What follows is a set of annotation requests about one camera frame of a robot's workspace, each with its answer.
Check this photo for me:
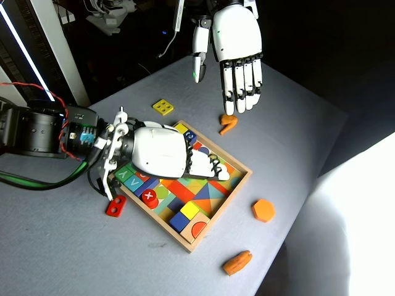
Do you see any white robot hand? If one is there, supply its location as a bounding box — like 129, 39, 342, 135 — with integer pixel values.
129, 121, 231, 181
191, 3, 265, 117

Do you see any red cylinder block plus sign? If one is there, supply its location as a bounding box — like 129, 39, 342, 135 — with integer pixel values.
141, 189, 160, 210

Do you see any yellow four-hole block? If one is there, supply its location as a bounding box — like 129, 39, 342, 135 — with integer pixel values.
151, 99, 175, 117

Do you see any red two-hole block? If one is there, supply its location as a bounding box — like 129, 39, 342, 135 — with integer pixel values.
105, 194, 127, 218

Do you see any orange hexagon block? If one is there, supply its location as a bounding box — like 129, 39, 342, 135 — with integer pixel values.
251, 199, 277, 223

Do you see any white power strip bar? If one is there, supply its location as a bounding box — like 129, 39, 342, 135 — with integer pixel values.
173, 0, 185, 33

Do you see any wooden puzzle tray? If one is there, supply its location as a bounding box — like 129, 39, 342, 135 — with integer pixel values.
107, 119, 254, 254

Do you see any orange toy chicken drumstick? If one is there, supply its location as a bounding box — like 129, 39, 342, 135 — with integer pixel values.
218, 113, 239, 136

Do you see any white background device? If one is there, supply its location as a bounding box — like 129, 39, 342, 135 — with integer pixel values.
85, 0, 138, 36

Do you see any orange oblong toy food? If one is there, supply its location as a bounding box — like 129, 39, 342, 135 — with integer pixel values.
222, 250, 253, 276

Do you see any grey table cloth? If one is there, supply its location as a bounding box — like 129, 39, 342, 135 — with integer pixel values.
0, 54, 349, 296

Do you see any white LED light strip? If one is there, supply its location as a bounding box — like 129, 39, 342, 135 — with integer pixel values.
0, 3, 56, 102

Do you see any white cable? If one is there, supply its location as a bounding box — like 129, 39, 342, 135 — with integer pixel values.
157, 30, 179, 59

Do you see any white frame post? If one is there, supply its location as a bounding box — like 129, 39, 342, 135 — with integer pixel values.
29, 0, 91, 107

